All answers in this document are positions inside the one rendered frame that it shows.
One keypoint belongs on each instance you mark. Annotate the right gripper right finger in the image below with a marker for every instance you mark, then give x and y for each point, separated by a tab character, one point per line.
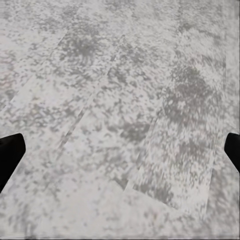
232	149

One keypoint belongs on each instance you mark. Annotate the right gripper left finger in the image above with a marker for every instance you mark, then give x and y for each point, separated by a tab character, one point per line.
12	149

